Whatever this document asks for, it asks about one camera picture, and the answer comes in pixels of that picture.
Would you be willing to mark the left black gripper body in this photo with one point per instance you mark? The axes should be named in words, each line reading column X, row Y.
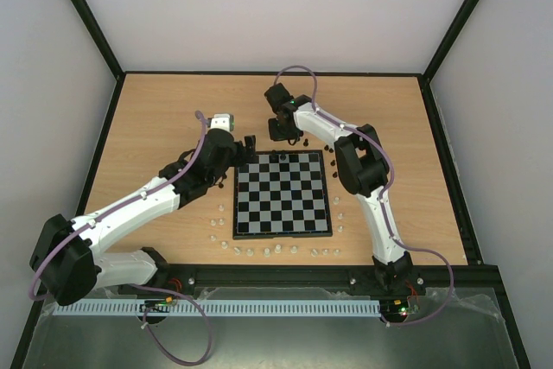
column 238, row 162

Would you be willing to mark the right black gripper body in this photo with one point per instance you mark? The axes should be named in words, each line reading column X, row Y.
column 282, row 130

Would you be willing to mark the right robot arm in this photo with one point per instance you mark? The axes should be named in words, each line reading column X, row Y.
column 364, row 170

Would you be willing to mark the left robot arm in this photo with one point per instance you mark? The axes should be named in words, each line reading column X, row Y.
column 71, row 256

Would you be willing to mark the black and white chessboard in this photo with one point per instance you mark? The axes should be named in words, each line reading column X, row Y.
column 286, row 199

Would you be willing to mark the clear plastic sheet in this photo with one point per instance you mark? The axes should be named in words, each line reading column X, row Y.
column 465, row 330

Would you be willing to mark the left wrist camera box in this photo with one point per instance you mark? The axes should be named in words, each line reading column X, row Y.
column 222, row 121

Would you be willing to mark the white slotted cable duct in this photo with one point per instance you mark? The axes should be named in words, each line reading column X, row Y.
column 224, row 308

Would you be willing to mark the black aluminium rail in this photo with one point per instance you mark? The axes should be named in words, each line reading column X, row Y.
column 354, row 280

